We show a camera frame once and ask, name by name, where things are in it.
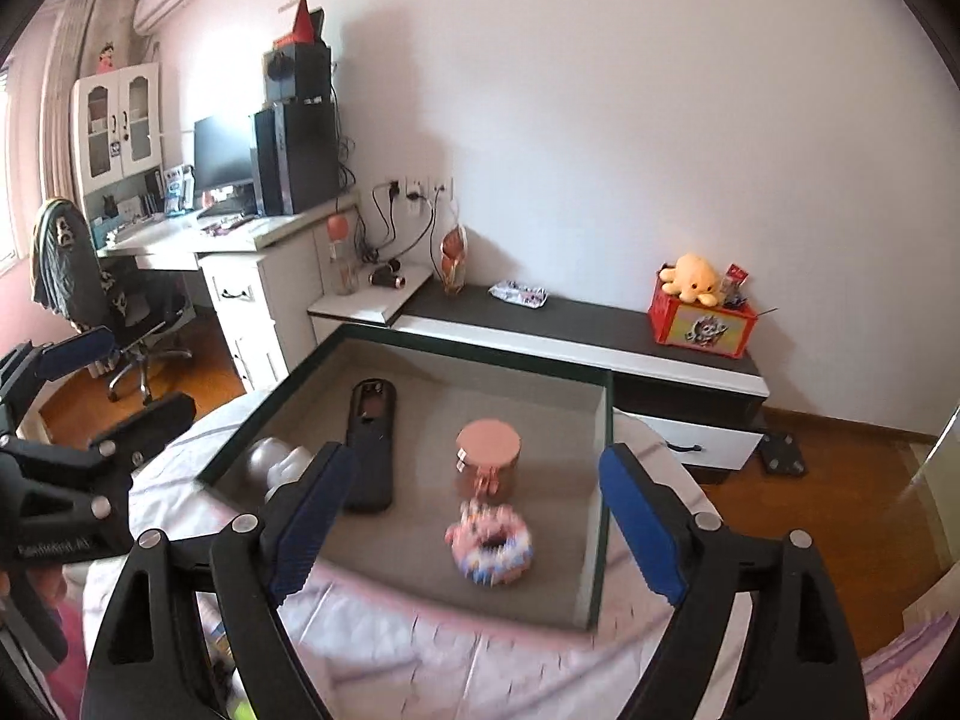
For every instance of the black bathroom scale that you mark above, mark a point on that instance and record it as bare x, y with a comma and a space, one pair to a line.
784, 454

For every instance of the yellow octopus plush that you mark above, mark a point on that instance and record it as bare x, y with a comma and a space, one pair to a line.
694, 274

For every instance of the printed snack packet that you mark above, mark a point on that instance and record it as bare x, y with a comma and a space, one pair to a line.
517, 292

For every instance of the pink printed bedding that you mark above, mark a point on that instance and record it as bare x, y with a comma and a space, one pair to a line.
907, 667

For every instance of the black oblong case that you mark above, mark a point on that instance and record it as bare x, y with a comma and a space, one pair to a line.
371, 442

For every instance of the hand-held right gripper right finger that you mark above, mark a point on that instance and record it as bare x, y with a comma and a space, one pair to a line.
641, 525

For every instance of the beige curtain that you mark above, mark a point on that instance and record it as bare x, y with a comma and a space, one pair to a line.
67, 90

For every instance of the black speaker box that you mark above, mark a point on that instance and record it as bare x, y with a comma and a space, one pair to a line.
307, 71

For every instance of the rose gold round tin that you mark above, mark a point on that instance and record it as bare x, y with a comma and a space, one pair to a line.
487, 450

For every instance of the black computer tower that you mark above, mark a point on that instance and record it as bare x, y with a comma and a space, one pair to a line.
307, 157

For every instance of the white wall outlet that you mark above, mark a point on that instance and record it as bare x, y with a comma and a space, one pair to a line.
390, 186
415, 186
442, 186

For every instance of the clear bottle orange cap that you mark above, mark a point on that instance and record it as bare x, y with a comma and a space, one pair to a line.
343, 270

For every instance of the small red card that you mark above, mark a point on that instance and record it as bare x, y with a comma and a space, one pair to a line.
736, 274

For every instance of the white striped quilt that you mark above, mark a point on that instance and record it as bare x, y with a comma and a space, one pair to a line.
450, 660

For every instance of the person's left hand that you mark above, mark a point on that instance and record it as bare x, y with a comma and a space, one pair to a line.
46, 586

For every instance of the black cylindrical device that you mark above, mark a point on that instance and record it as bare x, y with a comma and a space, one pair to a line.
386, 277

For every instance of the white cat figurine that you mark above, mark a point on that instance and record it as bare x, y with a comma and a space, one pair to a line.
274, 461

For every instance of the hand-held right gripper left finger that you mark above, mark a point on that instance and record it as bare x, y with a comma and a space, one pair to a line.
311, 525

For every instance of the red printed box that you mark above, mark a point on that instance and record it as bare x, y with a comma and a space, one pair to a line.
705, 330

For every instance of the dark jacket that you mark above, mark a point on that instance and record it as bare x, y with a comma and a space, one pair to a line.
60, 255

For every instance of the pink block donut toy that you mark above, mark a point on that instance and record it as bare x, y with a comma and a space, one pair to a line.
465, 540

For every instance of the black white low cabinet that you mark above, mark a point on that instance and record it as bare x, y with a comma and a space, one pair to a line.
585, 330

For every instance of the red desk calendar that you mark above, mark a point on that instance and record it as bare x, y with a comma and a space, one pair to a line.
304, 22

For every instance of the pink bed sheet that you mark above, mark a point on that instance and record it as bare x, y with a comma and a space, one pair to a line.
66, 652

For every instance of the black office chair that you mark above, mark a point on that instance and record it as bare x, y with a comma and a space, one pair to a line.
142, 315

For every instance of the blue white packet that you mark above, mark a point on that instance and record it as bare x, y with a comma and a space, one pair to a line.
176, 191

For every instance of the white glass-door cabinet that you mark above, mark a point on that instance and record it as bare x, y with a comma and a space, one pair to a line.
116, 82

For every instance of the clear bag orange snacks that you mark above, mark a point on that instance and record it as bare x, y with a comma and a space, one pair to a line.
454, 262

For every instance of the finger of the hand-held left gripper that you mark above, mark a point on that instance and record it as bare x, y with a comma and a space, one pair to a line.
75, 351
157, 420

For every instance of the black keyboard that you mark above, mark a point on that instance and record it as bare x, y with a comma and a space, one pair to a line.
225, 211

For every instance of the window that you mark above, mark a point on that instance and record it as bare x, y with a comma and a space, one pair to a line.
6, 165

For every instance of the small doll pink dress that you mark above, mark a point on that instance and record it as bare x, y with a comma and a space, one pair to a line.
107, 58

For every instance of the black computer monitor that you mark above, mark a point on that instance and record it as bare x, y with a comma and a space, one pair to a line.
221, 150

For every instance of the white desk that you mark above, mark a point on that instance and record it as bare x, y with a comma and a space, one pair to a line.
262, 229

